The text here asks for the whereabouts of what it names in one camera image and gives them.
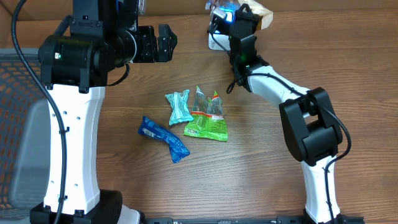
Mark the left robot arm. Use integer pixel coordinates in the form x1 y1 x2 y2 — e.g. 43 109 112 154
30 0 177 223

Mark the blue snack packet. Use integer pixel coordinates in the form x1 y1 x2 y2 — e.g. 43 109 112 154
138 116 190 163

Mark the grey plastic shopping basket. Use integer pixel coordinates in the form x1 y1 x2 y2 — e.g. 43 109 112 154
1 48 50 223

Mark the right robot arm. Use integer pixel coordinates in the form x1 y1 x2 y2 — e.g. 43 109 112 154
228 4 352 223

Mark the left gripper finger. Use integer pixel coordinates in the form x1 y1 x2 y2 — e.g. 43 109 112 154
158 24 178 47
157 45 174 62

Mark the green gummy candy bag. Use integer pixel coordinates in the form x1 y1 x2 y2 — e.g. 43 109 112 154
184 86 228 142

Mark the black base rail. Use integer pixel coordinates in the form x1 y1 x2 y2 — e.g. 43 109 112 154
136 214 366 224

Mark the teal white candy packet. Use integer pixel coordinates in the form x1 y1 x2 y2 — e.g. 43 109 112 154
165 90 193 126

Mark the white barcode scanner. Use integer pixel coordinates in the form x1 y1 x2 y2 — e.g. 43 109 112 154
208 7 234 52

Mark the beige cookie snack bag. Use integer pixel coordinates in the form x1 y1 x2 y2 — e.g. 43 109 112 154
205 0 273 30

